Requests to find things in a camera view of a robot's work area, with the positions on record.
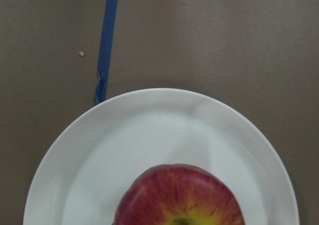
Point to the red yellow apple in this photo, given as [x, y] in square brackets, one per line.
[178, 194]

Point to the white plate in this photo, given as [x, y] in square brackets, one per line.
[94, 161]

